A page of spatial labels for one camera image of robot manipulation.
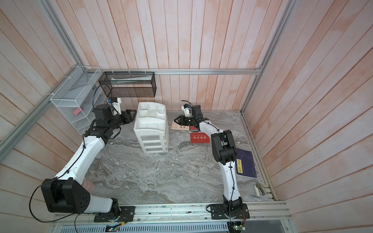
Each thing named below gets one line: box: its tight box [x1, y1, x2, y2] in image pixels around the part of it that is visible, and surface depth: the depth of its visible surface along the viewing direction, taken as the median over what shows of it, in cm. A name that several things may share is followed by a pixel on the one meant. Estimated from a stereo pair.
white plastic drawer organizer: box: [133, 101, 170, 154], surface depth 89 cm
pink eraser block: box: [72, 107, 82, 116], surface depth 84 cm
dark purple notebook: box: [235, 148, 257, 178], surface depth 90 cm
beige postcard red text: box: [170, 120, 190, 131], surface depth 113 cm
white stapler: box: [254, 183, 266, 197], surface depth 81 cm
